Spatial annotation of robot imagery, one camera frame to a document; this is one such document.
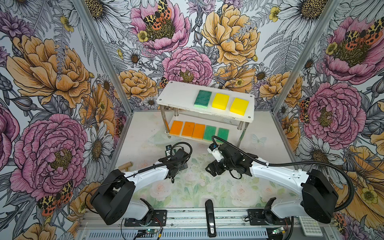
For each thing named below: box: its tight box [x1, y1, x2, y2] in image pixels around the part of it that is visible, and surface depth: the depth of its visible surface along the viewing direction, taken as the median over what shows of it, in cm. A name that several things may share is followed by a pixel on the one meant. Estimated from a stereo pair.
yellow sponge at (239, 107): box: [230, 97, 250, 116], surface depth 77 cm
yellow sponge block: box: [212, 93, 230, 111], surface depth 78 cm
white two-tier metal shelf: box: [157, 80, 255, 146], surface depth 82 cm
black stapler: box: [205, 199, 217, 238], surface depth 72 cm
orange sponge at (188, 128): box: [182, 121, 195, 137], surface depth 102 cm
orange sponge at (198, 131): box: [192, 123, 206, 140], surface depth 103 cm
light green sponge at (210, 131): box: [203, 125, 217, 141], surface depth 101 cm
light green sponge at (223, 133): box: [216, 127, 230, 144], surface depth 101 cm
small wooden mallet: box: [118, 161, 134, 172], surface depth 93 cm
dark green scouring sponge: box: [194, 89, 212, 109], surface depth 79 cm
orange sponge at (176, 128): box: [169, 120, 183, 136], surface depth 102 cm
